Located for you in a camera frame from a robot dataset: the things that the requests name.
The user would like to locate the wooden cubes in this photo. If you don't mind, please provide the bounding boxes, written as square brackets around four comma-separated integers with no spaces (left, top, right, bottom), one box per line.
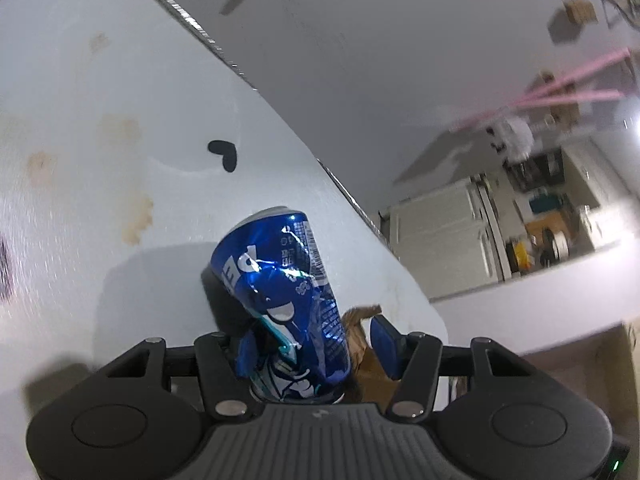
[562,0,598,26]

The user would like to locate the blue crushed soda can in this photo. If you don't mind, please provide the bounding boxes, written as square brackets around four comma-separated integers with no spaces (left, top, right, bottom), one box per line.
[210,206,352,403]

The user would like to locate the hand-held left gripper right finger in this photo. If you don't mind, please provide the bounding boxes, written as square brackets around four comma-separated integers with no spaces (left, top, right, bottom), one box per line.
[370,314,535,422]

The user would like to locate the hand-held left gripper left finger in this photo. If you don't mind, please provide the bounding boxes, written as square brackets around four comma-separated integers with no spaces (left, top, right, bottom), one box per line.
[106,332,257,421]

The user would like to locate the white kitchen cabinet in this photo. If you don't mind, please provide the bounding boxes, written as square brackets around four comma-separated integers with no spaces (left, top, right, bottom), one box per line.
[389,177,506,302]

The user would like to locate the white plush sheep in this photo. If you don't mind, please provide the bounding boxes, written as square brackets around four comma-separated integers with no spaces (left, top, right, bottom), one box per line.
[484,115,535,163]

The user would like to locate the brown paper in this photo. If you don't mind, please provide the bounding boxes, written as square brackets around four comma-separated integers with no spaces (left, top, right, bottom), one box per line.
[341,304,401,403]

